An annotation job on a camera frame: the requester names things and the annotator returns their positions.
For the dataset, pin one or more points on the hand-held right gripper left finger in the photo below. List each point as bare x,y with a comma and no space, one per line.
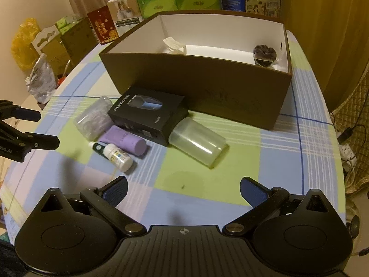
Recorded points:
115,192

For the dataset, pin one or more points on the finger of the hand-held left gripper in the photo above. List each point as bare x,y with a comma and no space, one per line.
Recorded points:
43,143
27,115

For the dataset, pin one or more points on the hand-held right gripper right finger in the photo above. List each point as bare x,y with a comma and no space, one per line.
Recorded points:
253,192

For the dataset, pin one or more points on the small white bottle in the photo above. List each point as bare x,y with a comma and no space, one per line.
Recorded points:
119,157

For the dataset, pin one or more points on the purple cosmetic tube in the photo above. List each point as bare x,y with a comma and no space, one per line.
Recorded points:
126,140

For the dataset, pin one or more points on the clear bag of picks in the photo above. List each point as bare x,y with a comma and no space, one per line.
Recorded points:
92,118

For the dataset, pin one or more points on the clear plastic cup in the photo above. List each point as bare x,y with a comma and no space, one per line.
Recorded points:
196,141

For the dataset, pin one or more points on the black shaver box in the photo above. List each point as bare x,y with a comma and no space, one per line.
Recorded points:
144,112

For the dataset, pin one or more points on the brown cardboard box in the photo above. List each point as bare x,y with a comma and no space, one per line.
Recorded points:
230,92

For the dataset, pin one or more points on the brown hair scrunchie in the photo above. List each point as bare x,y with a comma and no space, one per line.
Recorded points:
263,53

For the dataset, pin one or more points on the plaid cloth-covered desktop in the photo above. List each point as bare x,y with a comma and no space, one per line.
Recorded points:
245,161

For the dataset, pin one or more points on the white plastic bag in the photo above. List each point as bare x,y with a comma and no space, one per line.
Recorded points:
41,78

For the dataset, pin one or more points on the yellow plastic bag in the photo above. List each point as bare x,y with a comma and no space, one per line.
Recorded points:
24,46

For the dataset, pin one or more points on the green tissue boxes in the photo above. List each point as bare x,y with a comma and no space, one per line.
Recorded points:
65,23

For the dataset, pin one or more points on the white power strip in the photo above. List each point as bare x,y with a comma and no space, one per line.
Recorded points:
347,152

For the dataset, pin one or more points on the red gift box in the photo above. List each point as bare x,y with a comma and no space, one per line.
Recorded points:
102,26

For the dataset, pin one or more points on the chair with quilted cover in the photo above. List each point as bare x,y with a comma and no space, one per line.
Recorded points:
360,106

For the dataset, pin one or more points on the white photo-printed box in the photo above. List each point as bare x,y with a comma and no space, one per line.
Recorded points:
124,14

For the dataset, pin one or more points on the golden curtain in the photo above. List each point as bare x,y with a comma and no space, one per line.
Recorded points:
317,20

